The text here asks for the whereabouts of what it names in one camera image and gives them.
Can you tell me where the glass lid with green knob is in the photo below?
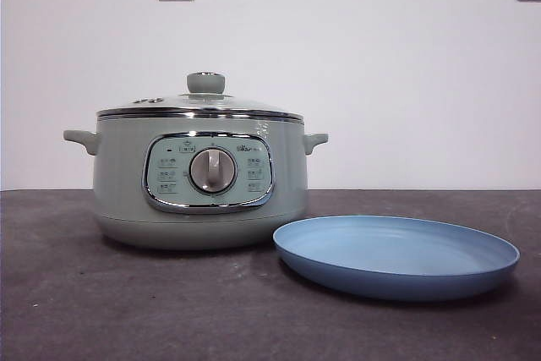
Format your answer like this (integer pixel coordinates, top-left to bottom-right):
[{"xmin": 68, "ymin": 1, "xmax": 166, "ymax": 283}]
[{"xmin": 96, "ymin": 72, "xmax": 304, "ymax": 122}]

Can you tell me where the blue round plate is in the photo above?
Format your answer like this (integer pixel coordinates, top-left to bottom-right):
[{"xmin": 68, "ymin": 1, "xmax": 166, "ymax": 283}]
[{"xmin": 272, "ymin": 215, "xmax": 521, "ymax": 303}]

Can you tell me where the pale green electric steamer pot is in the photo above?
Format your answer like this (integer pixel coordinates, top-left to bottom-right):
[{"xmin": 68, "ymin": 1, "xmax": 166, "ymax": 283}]
[{"xmin": 63, "ymin": 113, "xmax": 330, "ymax": 251}]

